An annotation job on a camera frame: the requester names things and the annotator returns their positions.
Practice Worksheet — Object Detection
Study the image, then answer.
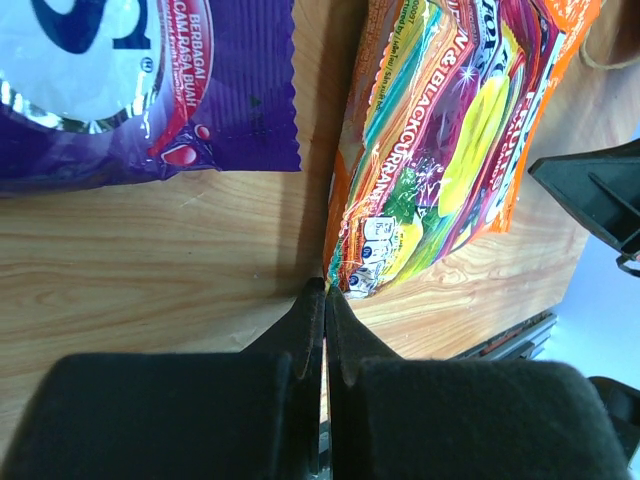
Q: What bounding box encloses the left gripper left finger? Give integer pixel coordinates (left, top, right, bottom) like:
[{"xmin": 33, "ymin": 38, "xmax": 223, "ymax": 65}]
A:
[{"xmin": 1, "ymin": 278, "xmax": 325, "ymax": 479}]

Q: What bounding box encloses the purple Fox's candy bag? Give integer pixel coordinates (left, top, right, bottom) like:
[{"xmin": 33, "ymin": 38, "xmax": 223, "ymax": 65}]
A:
[{"xmin": 1, "ymin": 0, "xmax": 301, "ymax": 197}]

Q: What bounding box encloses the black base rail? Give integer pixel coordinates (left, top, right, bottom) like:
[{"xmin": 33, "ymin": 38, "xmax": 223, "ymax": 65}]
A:
[{"xmin": 456, "ymin": 311, "xmax": 557, "ymax": 361}]

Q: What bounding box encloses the red brown paper bag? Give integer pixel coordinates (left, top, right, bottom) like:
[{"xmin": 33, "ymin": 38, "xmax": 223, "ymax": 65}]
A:
[{"xmin": 579, "ymin": 0, "xmax": 639, "ymax": 71}]

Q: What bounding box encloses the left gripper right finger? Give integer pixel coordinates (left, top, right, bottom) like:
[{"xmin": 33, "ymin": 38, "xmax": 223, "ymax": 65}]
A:
[{"xmin": 325, "ymin": 288, "xmax": 628, "ymax": 479}]

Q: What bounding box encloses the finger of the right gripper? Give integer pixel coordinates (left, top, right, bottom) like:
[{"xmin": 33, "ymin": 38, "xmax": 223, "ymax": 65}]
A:
[{"xmin": 529, "ymin": 140, "xmax": 639, "ymax": 275}]

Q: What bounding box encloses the orange Fox's candy bag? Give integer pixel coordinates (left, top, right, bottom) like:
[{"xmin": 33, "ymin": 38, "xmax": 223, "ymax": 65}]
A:
[{"xmin": 324, "ymin": 0, "xmax": 601, "ymax": 299}]

